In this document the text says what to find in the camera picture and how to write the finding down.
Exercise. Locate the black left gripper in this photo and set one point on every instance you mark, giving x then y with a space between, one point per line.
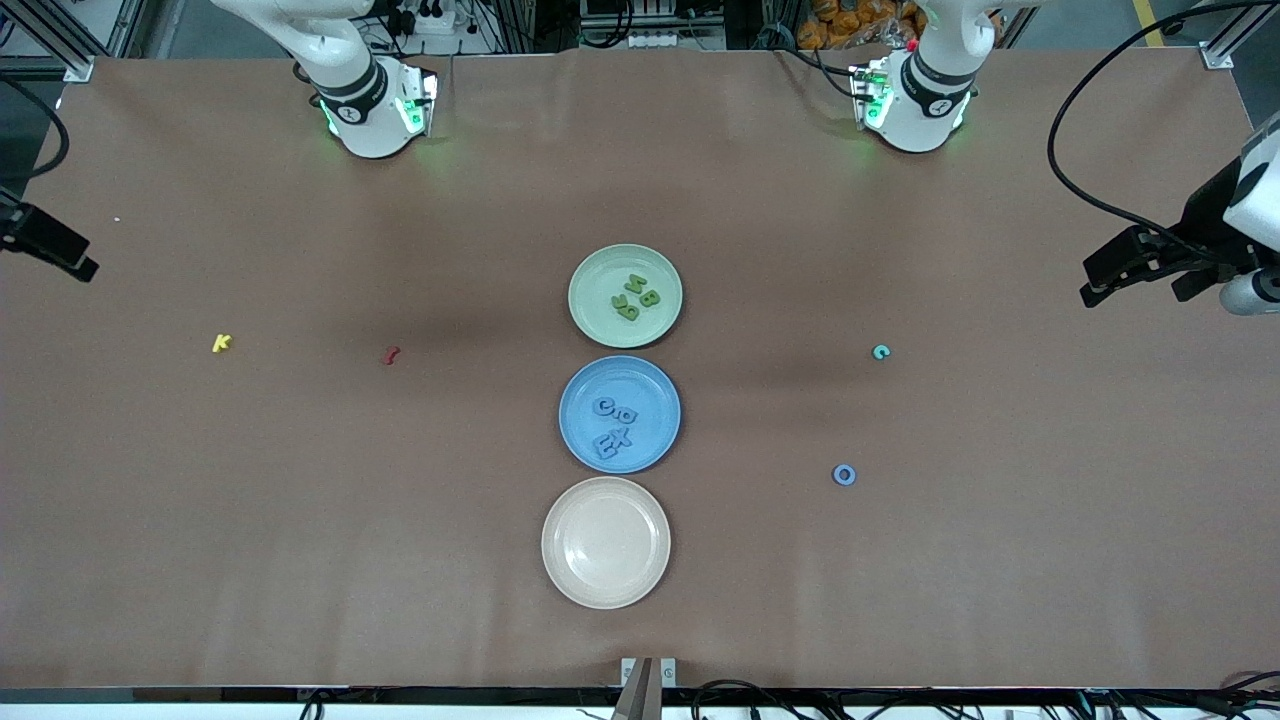
1197 232

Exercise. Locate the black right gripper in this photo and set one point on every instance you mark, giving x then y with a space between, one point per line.
40 238

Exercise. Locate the green letter N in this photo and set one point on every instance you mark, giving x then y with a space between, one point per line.
640 284

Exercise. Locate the green letter P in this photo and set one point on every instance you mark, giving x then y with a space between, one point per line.
629 313

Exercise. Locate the blue letter P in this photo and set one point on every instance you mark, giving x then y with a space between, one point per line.
626 414

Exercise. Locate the blue letter X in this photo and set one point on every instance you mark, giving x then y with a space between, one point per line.
622 436

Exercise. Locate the blue letter C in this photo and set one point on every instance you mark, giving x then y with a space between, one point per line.
598 407

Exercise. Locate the blue letter E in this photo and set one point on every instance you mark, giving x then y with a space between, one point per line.
605 444

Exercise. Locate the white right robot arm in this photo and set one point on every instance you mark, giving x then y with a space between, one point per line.
365 130

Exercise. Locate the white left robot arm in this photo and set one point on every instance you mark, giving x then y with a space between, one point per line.
915 125

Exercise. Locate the blue letter O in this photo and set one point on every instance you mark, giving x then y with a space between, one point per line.
835 474

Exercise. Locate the orange snack bag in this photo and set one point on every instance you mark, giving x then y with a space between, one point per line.
840 25

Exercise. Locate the white power strip with plugs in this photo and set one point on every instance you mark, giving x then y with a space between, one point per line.
435 15

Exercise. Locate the blue plate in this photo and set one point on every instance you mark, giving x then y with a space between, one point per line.
655 400

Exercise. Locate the light green plate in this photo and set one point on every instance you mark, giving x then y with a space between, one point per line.
600 275

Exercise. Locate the dark electronics rack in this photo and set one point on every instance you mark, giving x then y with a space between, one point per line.
600 25

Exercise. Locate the beige plate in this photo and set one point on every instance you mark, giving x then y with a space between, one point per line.
606 542

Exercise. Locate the aluminium frame profile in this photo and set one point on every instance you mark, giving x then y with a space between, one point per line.
1218 55
80 68

